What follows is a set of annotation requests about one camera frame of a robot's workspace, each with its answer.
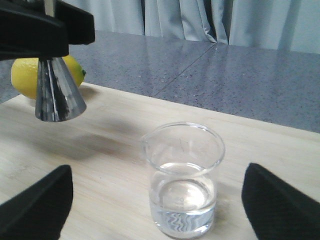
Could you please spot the grey curtain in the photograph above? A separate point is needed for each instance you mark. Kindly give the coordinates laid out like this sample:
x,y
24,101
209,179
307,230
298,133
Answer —
x,y
292,25

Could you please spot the steel double jigger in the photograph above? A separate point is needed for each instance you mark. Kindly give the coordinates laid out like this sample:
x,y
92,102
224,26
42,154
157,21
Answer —
x,y
58,98

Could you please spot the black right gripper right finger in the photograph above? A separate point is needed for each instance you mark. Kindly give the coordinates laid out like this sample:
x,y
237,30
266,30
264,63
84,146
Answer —
x,y
276,210

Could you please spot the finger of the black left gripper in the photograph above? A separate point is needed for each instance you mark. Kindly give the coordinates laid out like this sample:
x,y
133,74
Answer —
x,y
79,25
28,34

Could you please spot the clear glass beaker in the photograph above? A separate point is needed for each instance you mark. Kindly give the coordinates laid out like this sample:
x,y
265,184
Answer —
x,y
183,160

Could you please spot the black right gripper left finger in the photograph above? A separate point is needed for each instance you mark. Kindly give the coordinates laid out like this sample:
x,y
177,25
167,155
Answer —
x,y
40,211

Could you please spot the yellow lemon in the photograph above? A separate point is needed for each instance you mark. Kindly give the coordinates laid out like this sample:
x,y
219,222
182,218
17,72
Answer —
x,y
24,74

